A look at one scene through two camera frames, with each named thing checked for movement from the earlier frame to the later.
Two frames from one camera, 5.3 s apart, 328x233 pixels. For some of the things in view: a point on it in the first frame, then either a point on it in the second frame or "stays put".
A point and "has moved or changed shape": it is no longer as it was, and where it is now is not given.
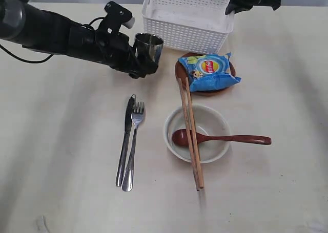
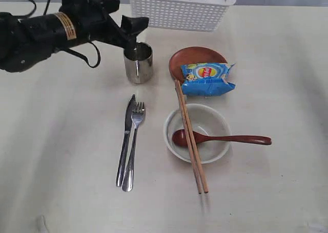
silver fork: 138,117 stays put
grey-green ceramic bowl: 208,121 stays put
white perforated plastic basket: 192,19 has moved or changed shape
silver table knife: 123,150 stays put
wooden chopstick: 182,97 has moved or changed shape
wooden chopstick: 193,134 -> 193,140
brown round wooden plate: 181,73 -> 192,55
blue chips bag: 206,72 has moved or changed shape
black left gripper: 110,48 -> 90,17
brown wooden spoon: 179,138 stays put
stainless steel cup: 148,48 has moved or changed shape
